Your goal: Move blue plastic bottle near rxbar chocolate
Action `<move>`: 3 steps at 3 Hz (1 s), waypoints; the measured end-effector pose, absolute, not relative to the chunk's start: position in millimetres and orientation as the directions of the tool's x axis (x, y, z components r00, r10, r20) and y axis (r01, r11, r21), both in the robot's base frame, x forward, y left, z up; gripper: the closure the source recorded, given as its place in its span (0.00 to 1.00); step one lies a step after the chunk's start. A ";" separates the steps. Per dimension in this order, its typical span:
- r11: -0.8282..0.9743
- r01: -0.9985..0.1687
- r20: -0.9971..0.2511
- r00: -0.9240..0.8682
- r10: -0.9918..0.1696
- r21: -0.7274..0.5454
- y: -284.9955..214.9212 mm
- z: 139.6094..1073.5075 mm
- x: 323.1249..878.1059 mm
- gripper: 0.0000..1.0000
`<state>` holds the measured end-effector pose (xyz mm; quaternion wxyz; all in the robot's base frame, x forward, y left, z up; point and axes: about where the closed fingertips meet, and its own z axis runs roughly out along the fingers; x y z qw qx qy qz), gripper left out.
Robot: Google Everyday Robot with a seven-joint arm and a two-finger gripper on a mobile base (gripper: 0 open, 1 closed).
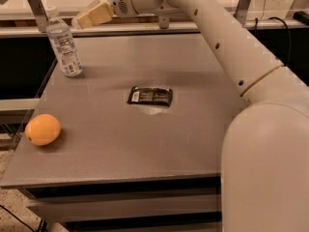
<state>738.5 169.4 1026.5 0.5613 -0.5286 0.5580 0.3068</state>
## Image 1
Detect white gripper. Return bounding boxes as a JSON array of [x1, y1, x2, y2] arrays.
[[71, 0, 133, 29]]

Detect clear plastic water bottle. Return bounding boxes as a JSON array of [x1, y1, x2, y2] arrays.
[[46, 7, 82, 77]]

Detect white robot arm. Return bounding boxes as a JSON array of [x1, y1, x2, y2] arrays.
[[98, 0, 309, 232]]

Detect black rxbar chocolate wrapper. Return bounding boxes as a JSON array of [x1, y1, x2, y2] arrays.
[[127, 86, 173, 107]]

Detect orange fruit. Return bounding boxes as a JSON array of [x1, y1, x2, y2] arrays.
[[24, 114, 61, 146]]

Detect grey upper drawer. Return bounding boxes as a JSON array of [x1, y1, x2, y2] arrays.
[[27, 194, 221, 223]]

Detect left metal bracket post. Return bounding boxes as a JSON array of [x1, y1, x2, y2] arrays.
[[27, 0, 48, 33]]

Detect metal bracket post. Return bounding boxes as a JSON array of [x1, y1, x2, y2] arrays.
[[158, 15, 170, 29], [27, 0, 48, 33], [234, 0, 251, 25]]

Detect middle metal bracket post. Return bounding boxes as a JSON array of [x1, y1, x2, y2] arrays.
[[158, 15, 170, 29]]

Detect right metal bracket post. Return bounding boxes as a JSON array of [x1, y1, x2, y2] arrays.
[[234, 0, 251, 25]]

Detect black cable right background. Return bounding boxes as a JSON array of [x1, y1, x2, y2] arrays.
[[252, 16, 293, 68]]

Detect black cable floor left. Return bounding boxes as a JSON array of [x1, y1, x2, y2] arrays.
[[0, 205, 48, 232]]

